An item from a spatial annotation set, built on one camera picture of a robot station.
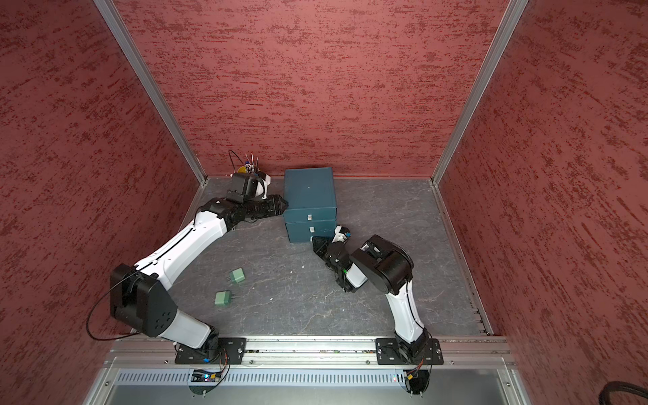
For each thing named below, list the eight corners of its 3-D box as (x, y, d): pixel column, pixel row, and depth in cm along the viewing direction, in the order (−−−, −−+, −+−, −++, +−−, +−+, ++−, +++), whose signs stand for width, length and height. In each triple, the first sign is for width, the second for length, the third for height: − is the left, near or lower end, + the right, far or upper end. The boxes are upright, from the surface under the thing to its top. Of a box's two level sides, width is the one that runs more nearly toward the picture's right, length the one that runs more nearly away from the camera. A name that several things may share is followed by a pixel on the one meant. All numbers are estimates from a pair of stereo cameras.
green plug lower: (216, 305, 85) (213, 302, 83) (219, 293, 87) (216, 290, 85) (231, 305, 85) (228, 302, 83) (234, 293, 87) (231, 290, 85)
